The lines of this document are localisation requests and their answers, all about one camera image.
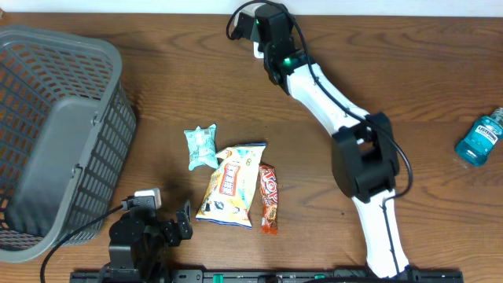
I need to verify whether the yellow chips bag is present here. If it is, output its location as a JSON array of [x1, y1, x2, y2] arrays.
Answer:
[[196, 142, 266, 229]]

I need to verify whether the teal snack packet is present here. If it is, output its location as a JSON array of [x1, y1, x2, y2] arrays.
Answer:
[[184, 124, 218, 171]]

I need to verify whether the red Top chocolate bar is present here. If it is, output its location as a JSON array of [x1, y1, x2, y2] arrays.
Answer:
[[259, 164, 278, 235]]

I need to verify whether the teal mouthwash bottle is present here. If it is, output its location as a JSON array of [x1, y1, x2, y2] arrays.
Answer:
[[455, 108, 502, 167]]

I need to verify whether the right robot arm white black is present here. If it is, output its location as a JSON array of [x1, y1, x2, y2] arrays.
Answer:
[[254, 2, 409, 278]]

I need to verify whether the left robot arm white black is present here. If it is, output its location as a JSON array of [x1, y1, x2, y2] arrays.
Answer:
[[97, 197, 193, 282]]

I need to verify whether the white barcode scanner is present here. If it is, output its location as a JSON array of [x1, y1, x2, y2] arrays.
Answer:
[[253, 42, 264, 59]]

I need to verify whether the grey plastic shopping basket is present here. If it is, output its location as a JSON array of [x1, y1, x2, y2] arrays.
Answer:
[[1, 25, 137, 263]]

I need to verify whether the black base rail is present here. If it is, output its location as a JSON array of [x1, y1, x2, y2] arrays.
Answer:
[[70, 268, 464, 283]]

